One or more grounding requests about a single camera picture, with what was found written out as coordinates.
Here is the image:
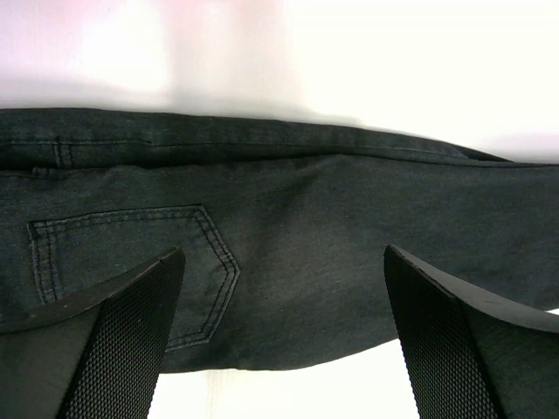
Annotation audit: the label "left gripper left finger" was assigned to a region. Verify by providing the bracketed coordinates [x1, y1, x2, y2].
[1, 248, 185, 418]

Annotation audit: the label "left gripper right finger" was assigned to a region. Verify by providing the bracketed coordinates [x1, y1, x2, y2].
[383, 245, 558, 418]

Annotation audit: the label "black trousers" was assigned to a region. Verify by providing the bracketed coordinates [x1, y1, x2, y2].
[1, 109, 558, 373]

